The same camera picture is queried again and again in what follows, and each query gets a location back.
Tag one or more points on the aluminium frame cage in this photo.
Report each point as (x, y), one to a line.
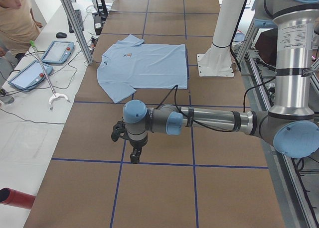
(288, 125)

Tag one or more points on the person in beige shirt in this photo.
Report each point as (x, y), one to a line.
(17, 27)

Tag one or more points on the light blue t-shirt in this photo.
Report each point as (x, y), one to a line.
(131, 64)

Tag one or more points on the near blue teach pendant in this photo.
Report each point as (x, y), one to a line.
(28, 78)

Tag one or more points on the black computer mouse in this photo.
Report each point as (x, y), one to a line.
(61, 35)

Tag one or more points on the black power adapter box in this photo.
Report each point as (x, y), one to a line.
(98, 25)

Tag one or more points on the reacher grabber stick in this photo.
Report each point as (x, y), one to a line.
(55, 95)

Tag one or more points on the blue teach pendant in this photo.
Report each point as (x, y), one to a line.
(58, 52)
(28, 78)

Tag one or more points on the red cylinder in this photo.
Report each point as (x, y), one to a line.
(16, 198)

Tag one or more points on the aluminium frame post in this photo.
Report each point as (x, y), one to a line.
(71, 15)

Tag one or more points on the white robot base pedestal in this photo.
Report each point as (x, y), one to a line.
(217, 62)

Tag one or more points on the far blue teach pendant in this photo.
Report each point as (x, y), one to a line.
(58, 52)

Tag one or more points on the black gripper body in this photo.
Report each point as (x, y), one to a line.
(137, 144)

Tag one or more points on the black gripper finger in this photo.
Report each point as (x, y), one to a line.
(135, 156)

